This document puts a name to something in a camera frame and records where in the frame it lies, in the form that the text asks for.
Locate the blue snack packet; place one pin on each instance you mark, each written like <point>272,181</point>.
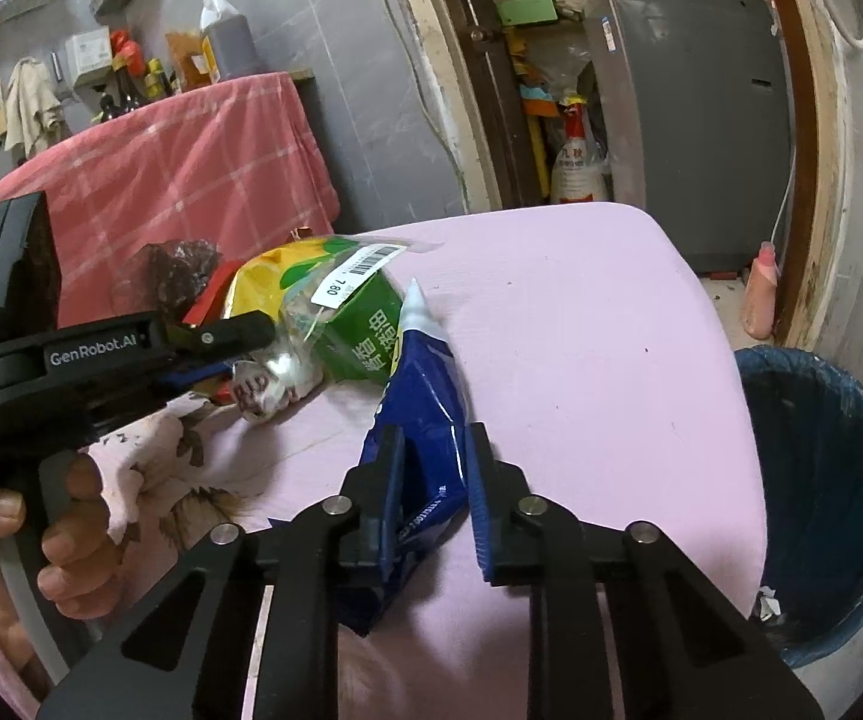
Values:
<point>424,405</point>

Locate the red plaid cloth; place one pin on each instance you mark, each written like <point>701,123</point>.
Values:
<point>176,165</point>

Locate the yellow cap sauce bottle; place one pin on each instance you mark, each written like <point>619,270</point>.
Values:
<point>156,79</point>

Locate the pink bottle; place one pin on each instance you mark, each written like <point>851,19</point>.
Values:
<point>761,292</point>

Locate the green yellow snack bag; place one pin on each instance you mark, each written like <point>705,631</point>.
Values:
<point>356,330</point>

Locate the silver white wrapper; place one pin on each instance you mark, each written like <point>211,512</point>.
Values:
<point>274,390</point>

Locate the person's left hand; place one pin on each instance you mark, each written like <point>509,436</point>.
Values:
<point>79,570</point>

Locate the yellow stick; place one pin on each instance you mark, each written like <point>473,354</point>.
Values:
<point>540,157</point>

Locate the large oil bottle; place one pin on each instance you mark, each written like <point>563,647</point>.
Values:
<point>229,45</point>

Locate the grey appliance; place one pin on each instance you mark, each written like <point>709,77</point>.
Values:
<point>701,127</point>

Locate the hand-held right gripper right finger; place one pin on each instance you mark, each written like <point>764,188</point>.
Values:
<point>480,510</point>

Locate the dark wooden door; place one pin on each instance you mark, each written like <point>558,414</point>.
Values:
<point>488,75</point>

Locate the white box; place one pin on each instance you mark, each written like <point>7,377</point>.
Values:
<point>89,56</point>

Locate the white paper scrap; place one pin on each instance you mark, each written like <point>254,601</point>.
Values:
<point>770,606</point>

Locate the dark red packet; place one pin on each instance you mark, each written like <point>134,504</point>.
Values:
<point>176,277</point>

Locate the orange packet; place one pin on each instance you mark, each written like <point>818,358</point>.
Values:
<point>188,64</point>

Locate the wooden door frame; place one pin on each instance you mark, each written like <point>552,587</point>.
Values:
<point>799,127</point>

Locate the green box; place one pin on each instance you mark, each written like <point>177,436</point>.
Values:
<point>527,11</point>

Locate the white bottle with red cap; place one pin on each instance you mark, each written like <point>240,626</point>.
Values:
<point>578,172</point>

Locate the clear plastic wrapper with label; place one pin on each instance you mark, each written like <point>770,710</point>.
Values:
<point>360,262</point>

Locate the beige hanging towel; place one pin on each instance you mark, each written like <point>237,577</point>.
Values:
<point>30,105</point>

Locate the dark sauce bottle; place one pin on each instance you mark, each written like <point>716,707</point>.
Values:
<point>130,94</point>

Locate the pink table cover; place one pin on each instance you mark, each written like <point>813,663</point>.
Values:
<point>589,352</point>

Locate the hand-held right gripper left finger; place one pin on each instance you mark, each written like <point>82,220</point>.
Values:
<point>392,495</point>

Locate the blue trash bin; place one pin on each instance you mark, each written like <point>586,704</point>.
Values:
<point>814,480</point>

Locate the red flat wrapper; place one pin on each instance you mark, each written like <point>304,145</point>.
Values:
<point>210,304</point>

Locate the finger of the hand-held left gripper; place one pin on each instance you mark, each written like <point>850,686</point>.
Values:
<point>229,331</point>
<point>191,379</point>

